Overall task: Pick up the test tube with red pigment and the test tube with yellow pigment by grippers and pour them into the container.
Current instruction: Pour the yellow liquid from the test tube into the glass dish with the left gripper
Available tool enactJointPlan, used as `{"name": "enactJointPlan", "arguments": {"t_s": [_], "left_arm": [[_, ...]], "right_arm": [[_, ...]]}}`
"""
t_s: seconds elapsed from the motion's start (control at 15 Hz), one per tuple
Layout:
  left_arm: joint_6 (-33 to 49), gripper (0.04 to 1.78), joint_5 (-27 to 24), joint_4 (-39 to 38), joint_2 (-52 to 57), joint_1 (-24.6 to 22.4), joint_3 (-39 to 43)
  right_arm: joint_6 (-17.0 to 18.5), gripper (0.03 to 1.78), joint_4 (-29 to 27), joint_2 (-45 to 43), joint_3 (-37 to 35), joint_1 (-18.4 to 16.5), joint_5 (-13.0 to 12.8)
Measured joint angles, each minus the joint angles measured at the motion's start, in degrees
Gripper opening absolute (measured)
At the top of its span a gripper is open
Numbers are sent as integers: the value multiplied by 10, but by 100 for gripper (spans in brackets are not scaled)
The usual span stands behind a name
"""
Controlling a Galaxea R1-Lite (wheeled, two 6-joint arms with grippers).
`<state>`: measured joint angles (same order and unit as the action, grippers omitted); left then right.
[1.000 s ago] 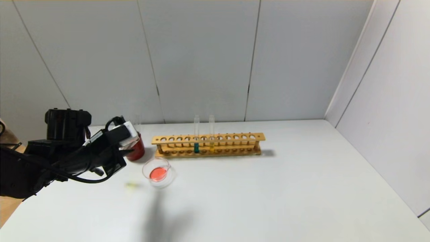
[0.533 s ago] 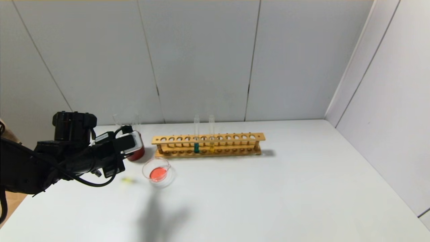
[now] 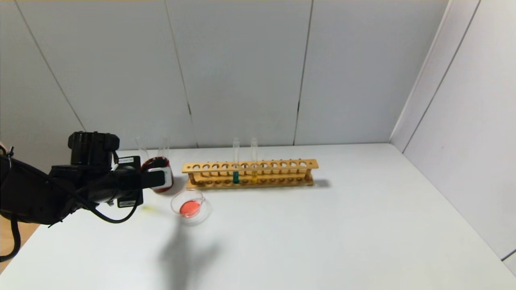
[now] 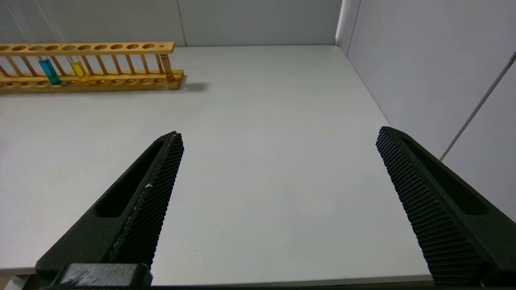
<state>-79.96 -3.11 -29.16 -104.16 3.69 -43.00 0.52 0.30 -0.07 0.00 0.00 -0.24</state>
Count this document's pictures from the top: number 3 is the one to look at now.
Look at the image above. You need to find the red pigment test tube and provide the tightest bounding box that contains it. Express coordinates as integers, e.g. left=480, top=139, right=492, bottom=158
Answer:
left=135, top=137, right=150, bottom=162

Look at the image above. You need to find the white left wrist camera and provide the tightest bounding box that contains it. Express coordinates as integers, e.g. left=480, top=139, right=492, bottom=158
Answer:
left=147, top=167, right=174, bottom=190

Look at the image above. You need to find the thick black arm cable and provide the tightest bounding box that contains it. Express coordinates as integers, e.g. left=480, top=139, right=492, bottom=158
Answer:
left=0, top=217, right=21, bottom=262

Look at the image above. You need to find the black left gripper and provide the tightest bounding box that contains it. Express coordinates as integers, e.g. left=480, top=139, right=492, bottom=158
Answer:
left=90, top=155, right=144, bottom=208

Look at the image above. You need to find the dark red cup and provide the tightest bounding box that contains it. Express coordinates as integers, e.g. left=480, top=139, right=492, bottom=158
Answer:
left=141, top=157, right=175, bottom=193

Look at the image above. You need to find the clear glass petri dish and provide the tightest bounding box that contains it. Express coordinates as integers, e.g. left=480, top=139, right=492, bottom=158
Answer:
left=171, top=188, right=212, bottom=225

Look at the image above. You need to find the wooden test tube rack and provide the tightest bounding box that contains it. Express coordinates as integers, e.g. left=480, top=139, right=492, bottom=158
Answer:
left=182, top=159, right=319, bottom=190

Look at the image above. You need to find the teal pigment test tube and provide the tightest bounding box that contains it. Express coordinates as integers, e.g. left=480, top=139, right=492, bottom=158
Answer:
left=233, top=138, right=240, bottom=184

